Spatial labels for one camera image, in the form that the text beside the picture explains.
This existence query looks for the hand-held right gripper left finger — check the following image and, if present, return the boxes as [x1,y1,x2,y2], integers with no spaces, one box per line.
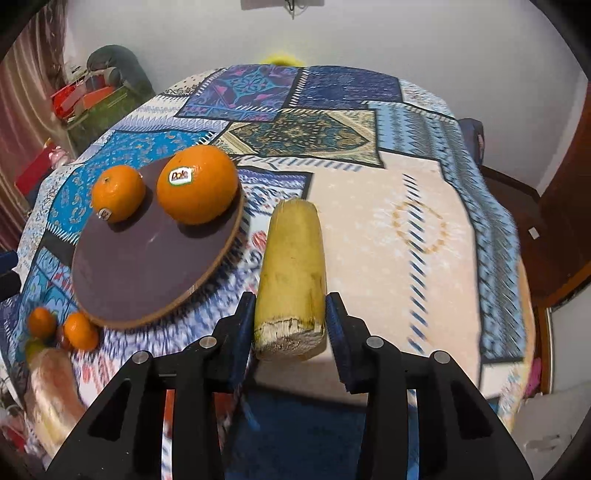
[46,292,257,480]

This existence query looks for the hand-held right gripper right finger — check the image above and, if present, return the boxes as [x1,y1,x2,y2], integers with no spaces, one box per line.
[325,292,536,480]

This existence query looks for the yellow banana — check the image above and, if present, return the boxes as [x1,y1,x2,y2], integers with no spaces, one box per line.
[253,198,328,361]

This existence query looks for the round brown plate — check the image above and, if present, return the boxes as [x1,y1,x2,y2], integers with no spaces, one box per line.
[71,161,245,330]

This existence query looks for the small tangerine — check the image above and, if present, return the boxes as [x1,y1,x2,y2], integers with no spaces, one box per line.
[62,311,100,352]
[28,307,58,337]

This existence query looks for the pomelo segment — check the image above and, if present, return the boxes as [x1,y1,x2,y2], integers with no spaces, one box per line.
[25,348,88,457]

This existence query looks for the large orange with sticker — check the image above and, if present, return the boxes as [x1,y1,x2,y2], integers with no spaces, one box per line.
[157,144,240,226]

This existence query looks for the blue patchwork tablecloth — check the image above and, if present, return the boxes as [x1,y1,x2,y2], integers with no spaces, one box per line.
[0,65,539,480]

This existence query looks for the medium orange with small sticker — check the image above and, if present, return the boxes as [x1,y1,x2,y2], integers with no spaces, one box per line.
[91,165,146,224]

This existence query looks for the small yellow-green fruit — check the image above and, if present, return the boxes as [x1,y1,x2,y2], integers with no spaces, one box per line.
[24,338,47,363]

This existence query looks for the brown wooden door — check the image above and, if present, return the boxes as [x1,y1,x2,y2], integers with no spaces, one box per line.
[522,78,591,310]

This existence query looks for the green box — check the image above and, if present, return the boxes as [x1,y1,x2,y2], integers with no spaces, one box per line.
[65,85,144,158]

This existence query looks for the yellow fluffy object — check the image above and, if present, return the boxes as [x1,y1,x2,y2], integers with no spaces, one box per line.
[259,52,305,65]

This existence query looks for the orange red box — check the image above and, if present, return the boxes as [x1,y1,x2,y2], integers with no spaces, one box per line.
[51,74,116,121]

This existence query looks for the striped curtain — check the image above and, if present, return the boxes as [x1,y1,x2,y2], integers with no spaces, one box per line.
[0,9,70,250]

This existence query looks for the white wall box with cable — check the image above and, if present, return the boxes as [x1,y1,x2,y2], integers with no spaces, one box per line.
[240,0,319,14]

